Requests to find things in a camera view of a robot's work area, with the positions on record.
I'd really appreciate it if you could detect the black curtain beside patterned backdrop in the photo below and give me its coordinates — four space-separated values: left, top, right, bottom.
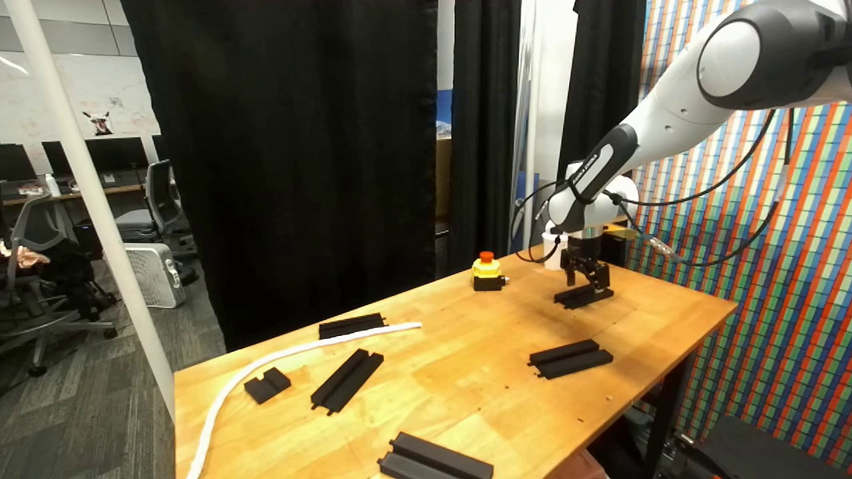
556 0 650 268

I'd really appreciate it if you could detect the multicoloured patterned backdrop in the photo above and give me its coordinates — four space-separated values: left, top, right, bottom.
620 0 852 475

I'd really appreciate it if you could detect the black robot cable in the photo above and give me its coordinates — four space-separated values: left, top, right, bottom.
508 103 797 268

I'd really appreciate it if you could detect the grey office chair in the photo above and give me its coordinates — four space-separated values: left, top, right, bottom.
0 193 120 379
142 158 199 264

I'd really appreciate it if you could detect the small black grooved block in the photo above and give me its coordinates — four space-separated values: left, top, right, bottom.
241 366 292 408

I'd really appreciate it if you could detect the white slanted pole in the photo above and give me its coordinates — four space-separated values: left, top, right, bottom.
0 0 179 421

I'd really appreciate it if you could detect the black table leg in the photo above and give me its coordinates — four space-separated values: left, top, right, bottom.
640 358 690 479

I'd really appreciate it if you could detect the brown cardboard box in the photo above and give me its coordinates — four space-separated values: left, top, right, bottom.
434 135 458 226

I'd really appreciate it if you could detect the black seat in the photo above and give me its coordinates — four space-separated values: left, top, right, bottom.
677 412 834 479

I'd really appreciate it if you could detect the narrow black curtain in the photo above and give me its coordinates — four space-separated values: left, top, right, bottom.
450 0 526 260

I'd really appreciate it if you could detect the white box on floor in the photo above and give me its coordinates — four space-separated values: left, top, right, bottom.
123 239 186 311

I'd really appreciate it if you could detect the yellow red emergency stop button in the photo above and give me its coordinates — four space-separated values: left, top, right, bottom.
468 248 508 294

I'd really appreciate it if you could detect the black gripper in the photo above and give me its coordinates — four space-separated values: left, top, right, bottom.
560 234 616 296

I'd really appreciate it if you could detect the white curved plastic tube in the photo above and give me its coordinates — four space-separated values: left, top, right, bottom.
184 319 425 479

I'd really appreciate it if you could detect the wide black curtain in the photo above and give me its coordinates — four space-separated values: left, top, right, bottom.
116 0 440 352

